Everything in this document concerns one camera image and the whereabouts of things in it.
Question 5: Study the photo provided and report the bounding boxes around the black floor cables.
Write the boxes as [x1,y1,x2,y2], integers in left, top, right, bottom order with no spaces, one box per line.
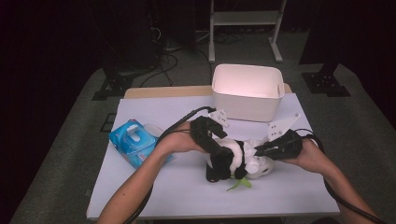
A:
[138,52,180,88]

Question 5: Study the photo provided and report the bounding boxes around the white plastic storage box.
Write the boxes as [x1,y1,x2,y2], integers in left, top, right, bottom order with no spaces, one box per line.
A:
[211,63,286,123]

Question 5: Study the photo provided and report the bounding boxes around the blue wet wipes pack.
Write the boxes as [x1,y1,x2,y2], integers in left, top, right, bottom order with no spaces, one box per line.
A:
[107,119,174,170]

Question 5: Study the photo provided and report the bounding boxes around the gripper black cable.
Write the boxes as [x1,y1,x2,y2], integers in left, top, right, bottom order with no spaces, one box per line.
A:
[295,127,387,224]
[124,105,218,224]

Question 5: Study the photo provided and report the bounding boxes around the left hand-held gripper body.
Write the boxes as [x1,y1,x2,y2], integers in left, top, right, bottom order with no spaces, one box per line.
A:
[190,108,231,157]

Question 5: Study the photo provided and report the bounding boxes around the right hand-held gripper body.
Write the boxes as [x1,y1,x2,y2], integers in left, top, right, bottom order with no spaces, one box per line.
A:
[267,112,304,161]

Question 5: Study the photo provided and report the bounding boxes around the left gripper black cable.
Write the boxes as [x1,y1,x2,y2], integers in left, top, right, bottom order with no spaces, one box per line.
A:
[124,105,218,224]

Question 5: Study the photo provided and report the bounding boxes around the black floor grid panel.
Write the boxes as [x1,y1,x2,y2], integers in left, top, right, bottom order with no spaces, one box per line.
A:
[100,113,117,133]

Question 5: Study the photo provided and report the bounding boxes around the black stand base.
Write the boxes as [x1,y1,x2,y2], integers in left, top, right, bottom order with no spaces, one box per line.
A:
[92,59,134,101]
[301,62,352,98]

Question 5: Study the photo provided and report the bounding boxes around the person's left hand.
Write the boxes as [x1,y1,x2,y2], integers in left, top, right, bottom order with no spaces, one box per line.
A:
[157,121,205,157]

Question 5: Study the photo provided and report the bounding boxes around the white metal stand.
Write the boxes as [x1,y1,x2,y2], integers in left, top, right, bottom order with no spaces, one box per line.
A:
[207,0,288,64]

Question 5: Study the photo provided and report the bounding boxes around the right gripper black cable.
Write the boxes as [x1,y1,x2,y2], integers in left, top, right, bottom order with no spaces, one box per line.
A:
[295,127,387,224]

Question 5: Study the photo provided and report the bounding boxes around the panda plush toy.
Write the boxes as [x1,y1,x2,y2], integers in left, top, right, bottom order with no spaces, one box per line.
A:
[205,137,276,192]

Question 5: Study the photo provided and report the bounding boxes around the person's right hand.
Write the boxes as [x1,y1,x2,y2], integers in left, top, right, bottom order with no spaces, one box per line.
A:
[281,139,328,175]

